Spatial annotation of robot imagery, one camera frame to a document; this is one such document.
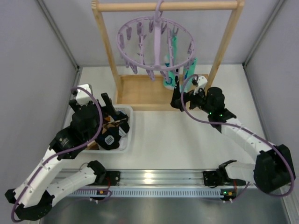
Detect brown argyle sock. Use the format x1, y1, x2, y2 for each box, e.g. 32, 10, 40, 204
102, 116, 128, 130

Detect black white striped sock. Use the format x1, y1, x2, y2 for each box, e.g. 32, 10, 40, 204
170, 76, 183, 112

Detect brown striped sock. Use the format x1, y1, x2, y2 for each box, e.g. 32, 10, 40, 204
85, 141, 99, 150

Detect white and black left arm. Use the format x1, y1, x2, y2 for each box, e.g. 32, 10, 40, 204
5, 93, 115, 223

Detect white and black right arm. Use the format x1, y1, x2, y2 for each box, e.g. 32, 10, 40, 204
180, 87, 296, 196

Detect purple round clip hanger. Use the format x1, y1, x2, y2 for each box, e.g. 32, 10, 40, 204
116, 0, 196, 81

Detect wooden hanging rack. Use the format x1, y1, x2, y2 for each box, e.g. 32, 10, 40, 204
91, 0, 244, 111

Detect mint green sock right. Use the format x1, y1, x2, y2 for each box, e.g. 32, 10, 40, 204
183, 58, 197, 81

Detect mint green sock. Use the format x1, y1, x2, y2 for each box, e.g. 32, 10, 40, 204
183, 58, 197, 81
162, 36, 179, 91

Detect mint green sock left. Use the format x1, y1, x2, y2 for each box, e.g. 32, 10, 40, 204
162, 36, 179, 91

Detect white plastic basket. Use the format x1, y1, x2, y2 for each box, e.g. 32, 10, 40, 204
81, 104, 135, 154

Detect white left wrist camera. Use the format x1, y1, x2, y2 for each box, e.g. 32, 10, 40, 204
72, 84, 93, 106

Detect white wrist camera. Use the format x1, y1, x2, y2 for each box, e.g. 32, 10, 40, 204
192, 75, 207, 95
72, 84, 93, 106

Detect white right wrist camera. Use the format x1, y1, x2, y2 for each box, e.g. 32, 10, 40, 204
192, 75, 207, 95

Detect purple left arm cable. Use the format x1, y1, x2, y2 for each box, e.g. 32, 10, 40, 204
11, 86, 113, 221

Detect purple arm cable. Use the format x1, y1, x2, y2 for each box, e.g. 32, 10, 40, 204
180, 74, 295, 203
11, 86, 113, 221

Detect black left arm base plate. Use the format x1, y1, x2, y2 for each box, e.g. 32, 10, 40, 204
92, 171, 121, 187

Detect grey slotted cable duct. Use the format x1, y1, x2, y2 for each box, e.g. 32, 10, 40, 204
67, 188, 225, 198

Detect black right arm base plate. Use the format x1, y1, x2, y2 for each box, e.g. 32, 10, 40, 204
202, 170, 234, 188

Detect aluminium mounting rail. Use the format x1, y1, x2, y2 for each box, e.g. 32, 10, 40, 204
53, 169, 292, 187

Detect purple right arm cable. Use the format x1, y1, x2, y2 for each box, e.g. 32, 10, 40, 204
180, 74, 295, 203

